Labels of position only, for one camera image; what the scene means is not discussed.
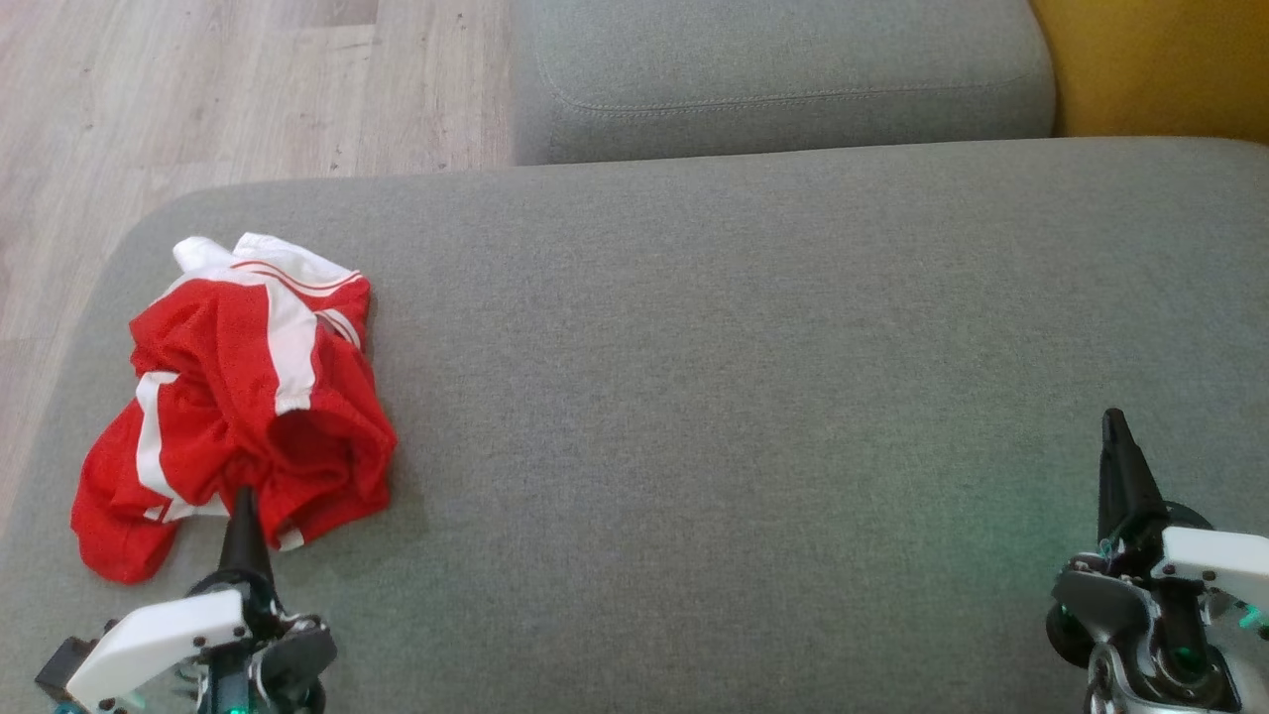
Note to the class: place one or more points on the large grey sofa seat cushion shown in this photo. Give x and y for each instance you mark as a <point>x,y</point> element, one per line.
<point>744,347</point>

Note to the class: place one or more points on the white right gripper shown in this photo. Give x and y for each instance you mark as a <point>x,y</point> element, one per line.
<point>1210,565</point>

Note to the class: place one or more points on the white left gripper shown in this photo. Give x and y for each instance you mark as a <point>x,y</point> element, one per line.
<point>159,640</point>

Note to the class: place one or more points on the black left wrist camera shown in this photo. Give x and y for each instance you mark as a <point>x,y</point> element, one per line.
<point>67,669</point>

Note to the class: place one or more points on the small grey sofa cushion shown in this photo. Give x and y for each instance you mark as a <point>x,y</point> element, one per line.
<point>793,59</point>

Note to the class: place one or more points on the yellow sofa backrest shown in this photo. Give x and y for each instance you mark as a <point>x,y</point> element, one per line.
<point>1160,69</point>

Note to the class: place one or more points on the red basketball jersey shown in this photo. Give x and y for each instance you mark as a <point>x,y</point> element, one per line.
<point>288,266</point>

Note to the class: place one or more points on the red shorts with white stripes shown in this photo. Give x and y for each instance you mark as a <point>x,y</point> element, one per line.
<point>228,347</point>

